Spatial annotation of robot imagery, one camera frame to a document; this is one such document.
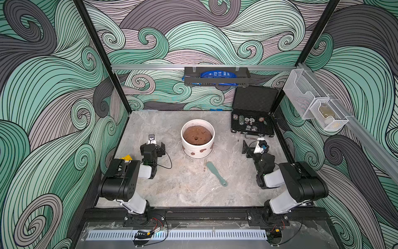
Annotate large clear wall bin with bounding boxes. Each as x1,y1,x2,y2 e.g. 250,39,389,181
283,68,321,120

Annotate aluminium wall rail back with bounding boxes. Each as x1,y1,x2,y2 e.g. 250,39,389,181
111,63,296,72

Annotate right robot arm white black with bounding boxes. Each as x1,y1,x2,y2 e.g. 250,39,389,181
241,138,329,215

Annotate aluminium wall rail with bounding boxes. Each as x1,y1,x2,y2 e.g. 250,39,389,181
111,63,296,72
296,63,398,183

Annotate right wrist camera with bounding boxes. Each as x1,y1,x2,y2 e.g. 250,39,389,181
254,138,269,154

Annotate black wall tray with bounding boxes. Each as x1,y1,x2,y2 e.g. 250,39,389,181
182,67,251,87

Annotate blue cable coil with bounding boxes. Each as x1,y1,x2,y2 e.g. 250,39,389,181
199,70,238,79

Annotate small clear wall bin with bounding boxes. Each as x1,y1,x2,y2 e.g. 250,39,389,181
310,98,349,132

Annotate black open poker chip case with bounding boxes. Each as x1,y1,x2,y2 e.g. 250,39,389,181
231,85,279,137

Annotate aluminium wall rail right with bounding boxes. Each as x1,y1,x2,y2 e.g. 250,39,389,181
296,63,398,183

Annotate white ceramic pot with mud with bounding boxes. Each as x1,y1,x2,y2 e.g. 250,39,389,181
180,119,215,159

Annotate yellow toy block piece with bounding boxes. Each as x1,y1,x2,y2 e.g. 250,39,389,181
122,155,132,161

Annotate white perforated cable duct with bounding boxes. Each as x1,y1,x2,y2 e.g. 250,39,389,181
86,229,267,241

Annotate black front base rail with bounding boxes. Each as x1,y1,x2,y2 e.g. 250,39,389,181
82,206,329,222

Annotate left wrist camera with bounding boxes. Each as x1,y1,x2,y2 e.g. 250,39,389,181
148,134,157,145

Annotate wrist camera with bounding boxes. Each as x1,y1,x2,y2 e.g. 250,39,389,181
148,134,157,145
254,138,269,154

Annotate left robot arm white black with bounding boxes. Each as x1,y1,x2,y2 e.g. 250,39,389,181
97,143,166,215

